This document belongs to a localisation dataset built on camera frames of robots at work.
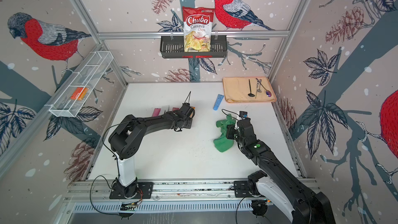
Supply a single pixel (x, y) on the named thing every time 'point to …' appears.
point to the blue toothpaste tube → (217, 101)
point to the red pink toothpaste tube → (175, 109)
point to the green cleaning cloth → (223, 143)
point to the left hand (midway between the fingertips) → (190, 119)
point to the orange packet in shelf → (79, 94)
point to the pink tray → (244, 89)
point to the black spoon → (250, 95)
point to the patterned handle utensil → (257, 88)
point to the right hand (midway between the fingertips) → (227, 124)
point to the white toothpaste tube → (164, 108)
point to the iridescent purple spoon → (268, 93)
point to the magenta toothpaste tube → (156, 112)
